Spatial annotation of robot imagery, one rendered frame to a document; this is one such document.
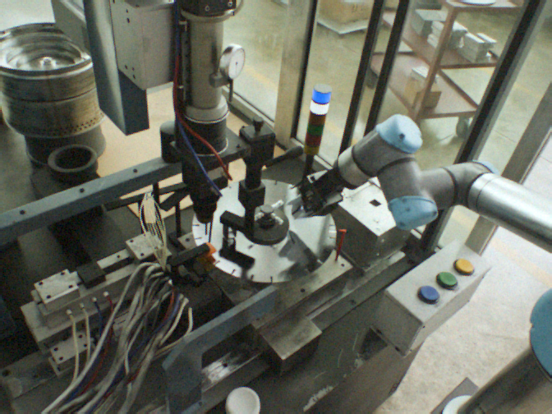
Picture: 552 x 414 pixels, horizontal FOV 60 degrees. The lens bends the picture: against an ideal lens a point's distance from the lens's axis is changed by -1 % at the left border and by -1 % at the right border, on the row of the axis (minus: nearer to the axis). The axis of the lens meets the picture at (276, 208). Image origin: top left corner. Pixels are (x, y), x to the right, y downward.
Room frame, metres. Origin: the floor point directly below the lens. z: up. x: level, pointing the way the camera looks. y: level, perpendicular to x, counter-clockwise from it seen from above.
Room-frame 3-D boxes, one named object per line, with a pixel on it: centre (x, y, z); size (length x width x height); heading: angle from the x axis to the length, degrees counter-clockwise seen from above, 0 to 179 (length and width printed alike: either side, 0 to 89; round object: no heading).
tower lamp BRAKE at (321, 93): (1.08, -0.07, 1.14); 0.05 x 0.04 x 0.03; 45
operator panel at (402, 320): (0.76, -0.40, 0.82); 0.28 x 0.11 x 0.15; 135
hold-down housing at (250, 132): (0.72, 0.05, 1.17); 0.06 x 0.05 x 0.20; 126
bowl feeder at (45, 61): (1.21, 0.69, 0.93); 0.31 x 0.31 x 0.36
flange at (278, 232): (0.79, 0.02, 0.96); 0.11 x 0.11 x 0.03
